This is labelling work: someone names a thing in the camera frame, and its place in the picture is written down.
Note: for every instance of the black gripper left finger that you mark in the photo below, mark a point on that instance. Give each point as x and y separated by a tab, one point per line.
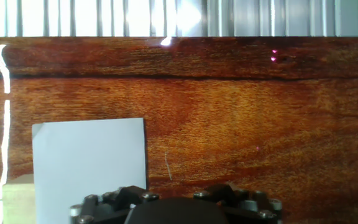
104	205

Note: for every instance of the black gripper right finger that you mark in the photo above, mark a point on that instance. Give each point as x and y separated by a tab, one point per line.
247	205

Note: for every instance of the white paper sheet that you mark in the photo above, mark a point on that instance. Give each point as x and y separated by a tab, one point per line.
89	155

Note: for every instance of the beige wooden block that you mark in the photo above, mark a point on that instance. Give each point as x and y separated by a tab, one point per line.
19	202

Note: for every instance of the corrugated grey metal panel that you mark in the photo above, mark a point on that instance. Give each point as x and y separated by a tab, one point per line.
291	18

